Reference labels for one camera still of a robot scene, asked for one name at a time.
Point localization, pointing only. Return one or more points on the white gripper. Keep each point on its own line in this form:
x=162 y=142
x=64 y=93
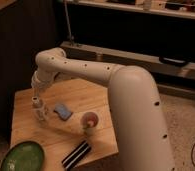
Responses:
x=41 y=80

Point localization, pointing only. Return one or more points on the clear plastic bottle white cap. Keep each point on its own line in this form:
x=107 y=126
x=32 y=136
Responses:
x=39 y=108

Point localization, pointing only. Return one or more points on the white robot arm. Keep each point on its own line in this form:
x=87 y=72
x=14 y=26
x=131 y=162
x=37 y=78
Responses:
x=139 y=123

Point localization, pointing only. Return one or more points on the blue sponge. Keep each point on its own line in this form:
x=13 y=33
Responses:
x=63 y=112

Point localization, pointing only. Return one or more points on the wooden low table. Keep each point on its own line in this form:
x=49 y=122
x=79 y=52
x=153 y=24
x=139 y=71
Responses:
x=59 y=137

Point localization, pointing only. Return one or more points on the green round plate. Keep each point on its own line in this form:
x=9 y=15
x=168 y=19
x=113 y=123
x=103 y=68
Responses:
x=24 y=156

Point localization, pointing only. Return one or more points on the pink paper cup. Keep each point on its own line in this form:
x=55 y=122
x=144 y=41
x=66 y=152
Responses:
x=89 y=122

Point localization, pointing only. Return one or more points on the metal pole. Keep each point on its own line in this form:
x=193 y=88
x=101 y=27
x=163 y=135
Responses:
x=70 y=36

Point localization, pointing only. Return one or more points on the cluttered shelf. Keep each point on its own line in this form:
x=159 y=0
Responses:
x=145 y=7

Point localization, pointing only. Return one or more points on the long case black handle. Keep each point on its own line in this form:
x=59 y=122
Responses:
x=155 y=64

